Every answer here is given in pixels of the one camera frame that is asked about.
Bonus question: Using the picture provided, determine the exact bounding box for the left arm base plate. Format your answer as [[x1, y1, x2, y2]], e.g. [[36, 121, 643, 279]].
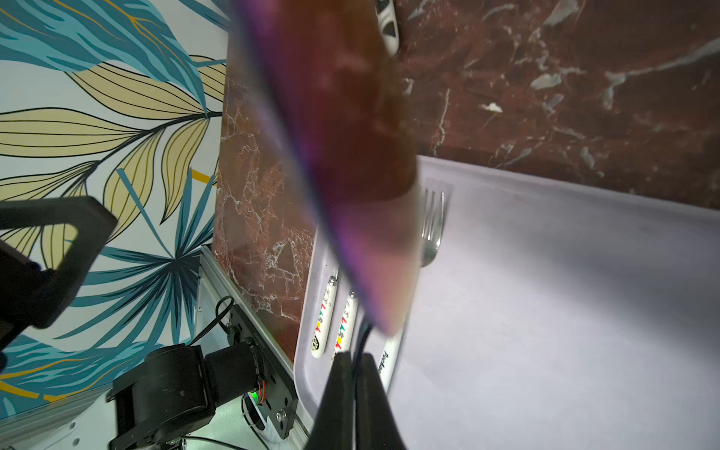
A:
[[225, 304, 298, 441]]

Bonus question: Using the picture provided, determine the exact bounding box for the iridescent spoon blue handle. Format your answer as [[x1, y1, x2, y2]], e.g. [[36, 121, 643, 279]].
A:
[[231, 1, 422, 337]]

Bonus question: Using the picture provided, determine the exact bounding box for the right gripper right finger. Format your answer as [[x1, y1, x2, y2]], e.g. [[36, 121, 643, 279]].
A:
[[354, 354, 406, 450]]

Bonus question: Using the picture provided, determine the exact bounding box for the cartoon handle spoon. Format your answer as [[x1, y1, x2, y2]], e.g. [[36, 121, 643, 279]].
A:
[[334, 291, 359, 356]]

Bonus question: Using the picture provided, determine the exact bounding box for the lavender placemat tray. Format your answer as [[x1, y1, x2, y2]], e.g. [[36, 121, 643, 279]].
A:
[[294, 157, 719, 449]]

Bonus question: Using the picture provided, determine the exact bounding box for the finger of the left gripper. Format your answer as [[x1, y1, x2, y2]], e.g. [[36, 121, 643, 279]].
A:
[[0, 195, 119, 350]]

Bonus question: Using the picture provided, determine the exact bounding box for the cow pattern handle spoon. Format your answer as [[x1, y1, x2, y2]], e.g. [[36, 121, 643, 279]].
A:
[[375, 0, 401, 56]]

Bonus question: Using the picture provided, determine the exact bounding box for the white handle fork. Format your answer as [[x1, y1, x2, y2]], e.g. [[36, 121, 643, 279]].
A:
[[378, 178, 451, 393]]

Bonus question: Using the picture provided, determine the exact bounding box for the cartoon handle fork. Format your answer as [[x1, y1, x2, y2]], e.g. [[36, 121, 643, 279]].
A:
[[311, 267, 339, 358]]

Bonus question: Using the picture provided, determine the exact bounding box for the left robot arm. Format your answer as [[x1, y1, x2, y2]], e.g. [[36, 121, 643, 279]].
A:
[[1, 196, 259, 449]]

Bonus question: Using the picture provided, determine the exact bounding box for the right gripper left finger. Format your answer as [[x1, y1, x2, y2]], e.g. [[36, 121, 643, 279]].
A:
[[305, 352, 354, 450]]

